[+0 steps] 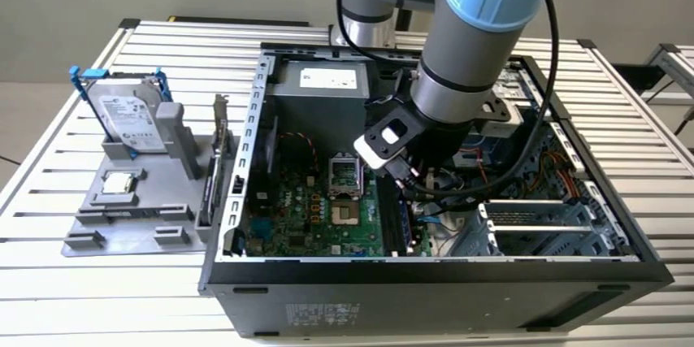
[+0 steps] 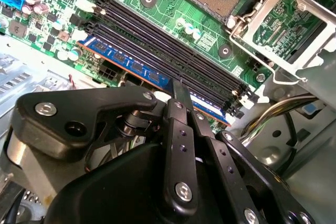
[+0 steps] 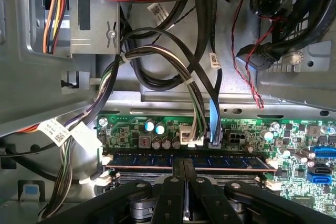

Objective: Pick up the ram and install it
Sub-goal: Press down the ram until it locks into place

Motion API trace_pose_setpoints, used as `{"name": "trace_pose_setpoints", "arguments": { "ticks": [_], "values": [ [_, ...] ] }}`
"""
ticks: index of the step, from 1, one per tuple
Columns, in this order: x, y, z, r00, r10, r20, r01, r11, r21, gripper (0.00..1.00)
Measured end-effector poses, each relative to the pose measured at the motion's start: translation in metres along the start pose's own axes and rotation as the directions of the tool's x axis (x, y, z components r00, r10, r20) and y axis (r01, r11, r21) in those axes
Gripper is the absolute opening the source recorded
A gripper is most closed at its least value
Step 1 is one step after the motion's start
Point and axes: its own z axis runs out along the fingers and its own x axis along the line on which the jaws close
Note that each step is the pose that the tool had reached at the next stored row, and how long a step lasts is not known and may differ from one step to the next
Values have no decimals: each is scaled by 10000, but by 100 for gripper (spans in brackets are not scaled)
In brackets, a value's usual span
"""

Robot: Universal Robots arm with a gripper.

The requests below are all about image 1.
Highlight black RAM slot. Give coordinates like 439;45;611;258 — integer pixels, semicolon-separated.
376;182;391;258
382;184;399;258
390;190;407;258

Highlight metal socket cover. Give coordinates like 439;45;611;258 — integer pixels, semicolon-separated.
327;152;363;201

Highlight grey power supply white label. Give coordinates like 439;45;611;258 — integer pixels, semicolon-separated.
264;60;374;157

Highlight CPU socket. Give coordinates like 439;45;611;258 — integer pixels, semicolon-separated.
328;198;363;227

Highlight green motherboard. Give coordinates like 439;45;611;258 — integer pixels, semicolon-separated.
243;151;435;258

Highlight grey metal disk bay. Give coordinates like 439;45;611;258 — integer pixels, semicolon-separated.
477;196;625;258

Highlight black case fan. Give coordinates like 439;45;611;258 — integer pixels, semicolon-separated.
254;115;280;202

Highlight black PC case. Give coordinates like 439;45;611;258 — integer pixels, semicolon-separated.
198;41;677;339

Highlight grey parts rack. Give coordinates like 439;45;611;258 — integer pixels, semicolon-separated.
59;97;240;259

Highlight hard disk in blue carrier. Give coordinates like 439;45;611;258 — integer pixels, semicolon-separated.
68;66;175;161

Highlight silver CPU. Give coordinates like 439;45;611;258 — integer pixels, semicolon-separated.
102;173;136;196

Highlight orange cable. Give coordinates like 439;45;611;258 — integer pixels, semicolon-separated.
471;147;495;193

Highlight black cable bundle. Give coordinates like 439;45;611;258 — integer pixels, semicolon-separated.
422;184;538;218

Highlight orange yellow red power wires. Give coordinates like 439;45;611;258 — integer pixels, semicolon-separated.
534;150;582;206

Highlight black camera cable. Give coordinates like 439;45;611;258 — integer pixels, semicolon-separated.
334;0;559;202

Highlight graphics card with metal bracket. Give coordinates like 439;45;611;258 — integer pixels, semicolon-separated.
194;94;238;230

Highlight aluminium frame side table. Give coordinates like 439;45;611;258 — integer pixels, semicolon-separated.
639;42;694;104

